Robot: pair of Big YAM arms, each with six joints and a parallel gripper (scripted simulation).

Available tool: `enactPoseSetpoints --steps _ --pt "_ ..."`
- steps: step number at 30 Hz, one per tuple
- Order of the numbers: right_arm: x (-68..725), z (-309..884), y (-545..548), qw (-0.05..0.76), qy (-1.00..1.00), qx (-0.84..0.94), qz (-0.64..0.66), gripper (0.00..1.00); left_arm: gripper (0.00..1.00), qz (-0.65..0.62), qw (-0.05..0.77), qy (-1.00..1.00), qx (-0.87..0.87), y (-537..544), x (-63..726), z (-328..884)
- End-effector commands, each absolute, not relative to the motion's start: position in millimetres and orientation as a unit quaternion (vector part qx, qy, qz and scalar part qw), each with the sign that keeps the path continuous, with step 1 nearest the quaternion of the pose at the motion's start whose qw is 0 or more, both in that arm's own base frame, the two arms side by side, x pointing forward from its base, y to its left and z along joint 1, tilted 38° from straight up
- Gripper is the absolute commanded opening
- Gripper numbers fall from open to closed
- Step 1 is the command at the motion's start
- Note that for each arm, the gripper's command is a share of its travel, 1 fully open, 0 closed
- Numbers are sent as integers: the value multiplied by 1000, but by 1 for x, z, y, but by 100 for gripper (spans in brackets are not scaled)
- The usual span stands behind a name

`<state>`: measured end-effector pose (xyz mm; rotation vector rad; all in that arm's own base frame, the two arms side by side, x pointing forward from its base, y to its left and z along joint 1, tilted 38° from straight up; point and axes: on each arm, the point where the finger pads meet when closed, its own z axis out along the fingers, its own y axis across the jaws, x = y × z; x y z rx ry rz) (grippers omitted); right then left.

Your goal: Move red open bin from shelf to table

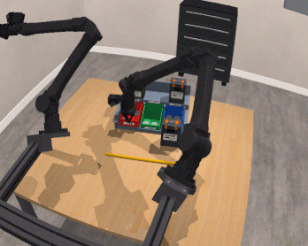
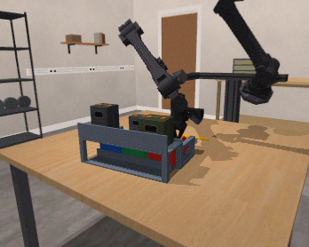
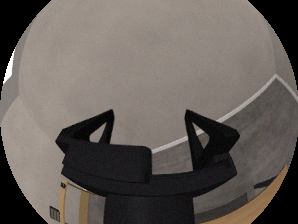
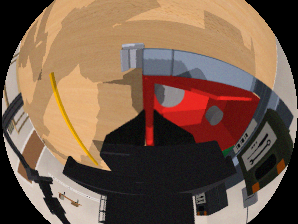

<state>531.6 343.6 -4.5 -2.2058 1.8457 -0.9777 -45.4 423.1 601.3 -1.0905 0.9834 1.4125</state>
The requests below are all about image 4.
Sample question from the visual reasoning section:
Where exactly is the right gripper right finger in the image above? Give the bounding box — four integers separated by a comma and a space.
153, 109, 196, 146

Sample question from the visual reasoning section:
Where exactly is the grey disc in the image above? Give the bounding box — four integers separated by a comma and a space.
205, 106, 223, 126
154, 84, 185, 107

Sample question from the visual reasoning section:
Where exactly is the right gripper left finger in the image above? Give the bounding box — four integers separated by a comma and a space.
103, 109, 146, 146

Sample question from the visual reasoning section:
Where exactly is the yellow bar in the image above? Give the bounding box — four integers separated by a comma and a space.
49, 72, 98, 165

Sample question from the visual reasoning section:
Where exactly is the grey metal shelf rack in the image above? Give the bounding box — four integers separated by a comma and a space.
120, 43, 294, 190

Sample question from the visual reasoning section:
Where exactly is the green open bin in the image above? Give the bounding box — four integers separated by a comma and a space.
222, 146, 234, 157

